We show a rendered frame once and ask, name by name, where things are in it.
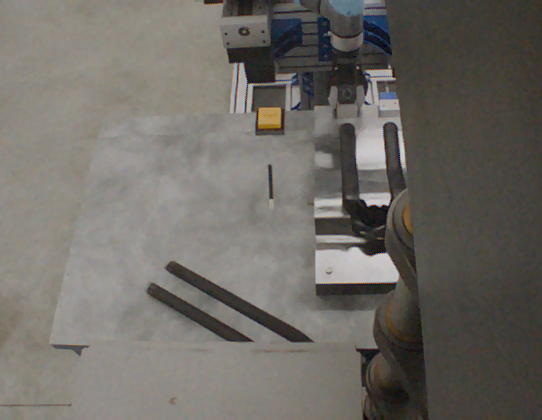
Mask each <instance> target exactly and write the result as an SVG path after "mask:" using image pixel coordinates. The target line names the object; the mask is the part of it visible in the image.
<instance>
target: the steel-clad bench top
mask: <svg viewBox="0 0 542 420"><path fill-rule="evenodd" d="M255 117H256V112H238V113H212V114H198V115H184V116H158V117H132V118H106V119H103V122H102V126H101V129H100V133H99V136H98V140H97V144H96V147H95V151H94V154H93V160H92V165H91V169H90V173H89V177H88V179H87V183H86V187H85V191H84V194H83V198H82V202H81V208H80V212H79V216H78V220H77V223H76V226H75V230H74V234H73V235H74V237H73V241H72V245H71V249H70V251H69V255H68V259H67V260H68V262H67V266H66V270H65V273H64V276H63V280H62V281H63V284H62V287H61V291H60V295H59V298H58V305H57V308H56V312H55V316H54V318H55V319H54V323H53V325H52V329H51V336H50V340H49V344H54V345H86V346H89V342H90V339H98V340H141V341H208V342H228V341H226V340H224V339H223V338H221V337H220V336H219V335H217V334H215V333H214V332H212V331H210V330H208V329H205V328H203V326H201V325H199V324H198V323H196V322H194V321H193V320H191V319H189V318H187V317H186V316H185V315H183V314H182V313H180V312H178V311H175V310H173V309H172V308H170V307H169V306H168V305H166V304H164V303H162V302H161V301H159V300H157V299H156V298H154V297H153V296H152V295H150V294H148V293H147V292H145V291H144V287H145V285H146V284H147V283H148V282H149V281H152V282H153V283H155V284H157V285H159V286H160V287H162V288H164V289H166V290H167V291H168V292H170V293H172V294H173V295H175V296H178V297H180V298H182V299H183V300H185V301H186V302H188V303H190V304H192V305H193V306H195V307H197V308H199V309H200V310H201V311H203V312H205V313H206V314H208V315H210V316H213V317H215V318H217V319H218V320H219V321H221V322H223V323H225V324H226V325H228V326H230V327H232V328H233V329H235V330H237V331H238V332H241V333H243V334H244V335H246V336H247V337H249V338H250V339H252V340H253V341H255V342H257V343H291V342H290V341H288V340H287V339H285V338H283V337H282V336H280V335H278V334H276V333H273V332H272V331H271V330H269V329H267V328H265V327H264V326H262V325H260V324H258V323H257V322H255V321H254V320H252V319H249V318H247V317H245V316H244V315H242V314H240V313H238V312H237V311H235V310H234V309H233V308H231V307H229V306H227V305H226V304H224V303H222V302H219V301H217V300H216V299H214V298H213V297H211V296H209V295H207V294H206V293H204V292H202V291H200V290H199V289H197V288H196V287H195V286H193V285H191V284H189V283H188V282H184V281H182V280H181V279H180V278H178V277H176V276H175V275H173V274H171V273H169V272H168V271H166V270H165V269H164V266H163V265H164V262H166V261H167V260H169V259H171V260H173V261H175V262H177V263H178V264H181V265H183V266H185V267H187V268H189V269H190V270H192V271H194V272H196V273H197V274H198V275H200V276H202V277H204V278H206V279H208V280H209V281H211V282H213V283H214V284H216V285H217V286H221V287H223V288H225V289H226V290H228V291H230V292H232V293H234V295H236V296H238V297H240V298H242V299H243V300H245V301H247V302H249V303H251V304H254V305H255V306H257V307H259V308H261V309H262V310H264V311H266V312H268V313H270V314H271V315H273V316H274V317H276V318H278V319H281V320H283V321H285V322H287V323H288V324H290V325H291V326H293V327H294V328H296V329H298V330H299V331H301V332H303V333H305V334H306V335H308V337H309V338H310V339H311V340H313V341H314V342H315V343H324V342H355V344H356V349H378V346H377V345H376V343H375V341H374V336H373V332H372V329H373V320H374V312H375V309H376V307H377V305H378V303H379V302H380V300H381V299H382V298H383V296H384V295H386V294H374V295H316V287H315V232H316V227H315V206H313V205H308V203H307V201H308V200H313V199H315V146H314V111H299V110H292V111H285V135H267V136H255ZM268 164H272V173H273V209H270V195H269V173H268Z"/></svg>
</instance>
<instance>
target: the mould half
mask: <svg viewBox="0 0 542 420"><path fill-rule="evenodd" d="M378 106H379V105H372V104H370V105H362V106H361V109H359V108H358V105H357V118H337V116H336V109H334V110H333V109H332V108H331V106H318V107H314V146H315V227H316V232H315V287H316V295H374V294H387V293H389V292H390V291H393V290H395V289H396V284H397V279H398V272H397V271H396V269H395V267H394V264H393V262H392V261H391V260H390V258H389V256H388V255H387V252H386V247H385V244H384V241H385V239H383V240H368V239H364V238H362V237H360V236H358V235H356V234H355V233H354V232H353V228H352V223H351V217H350V215H349V214H348V212H347V211H346V209H345V208H344V207H343V206H342V204H341V200H342V193H341V190H342V180H341V150H340V127H341V125H342V124H344V123H351V124H353V125H354V129H355V136H356V156H357V171H358V181H359V190H360V198H361V199H364V200H365V201H366V203H367V205H368V207H369V206H370V205H374V204H376V205H377V206H379V207H381V206H382V205H383V204H385V205H386V206H388V204H389V199H390V198H391V194H390V189H389V183H388V179H387V173H386V167H385V155H384V144H383V132H382V127H383V124H384V123H386V122H392V123H396V125H397V127H398V134H399V143H400V153H401V163H402V171H403V174H404V178H405V182H406V186H407V188H408V179H407V170H406V161H405V153H404V144H403V135H402V126H401V118H400V117H389V118H378ZM327 267H332V274H327V273H326V268H327Z"/></svg>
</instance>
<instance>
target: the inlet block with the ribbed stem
mask: <svg viewBox="0 0 542 420"><path fill-rule="evenodd" d="M387 84H388V83H387V81H383V85H384V90H385V93H379V106H378V118H389V117H399V114H400V110H399V100H398V99H396V93H395V92H393V93H389V91H388V85H387Z"/></svg>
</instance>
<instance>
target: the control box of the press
mask: <svg viewBox="0 0 542 420"><path fill-rule="evenodd" d="M364 364H365V359H364V357H362V355H361V353H360V352H356V344H355V342H324V343H257V342H208V341H141V340H98V339H90V342H89V346H88V348H83V350H82V353H81V357H80V365H79V369H78V373H77V381H76V385H75V389H74V391H75V392H74V396H73V400H72V408H71V412H70V416H69V417H70V419H69V420H363V410H362V409H363V391H362V376H363V372H364Z"/></svg>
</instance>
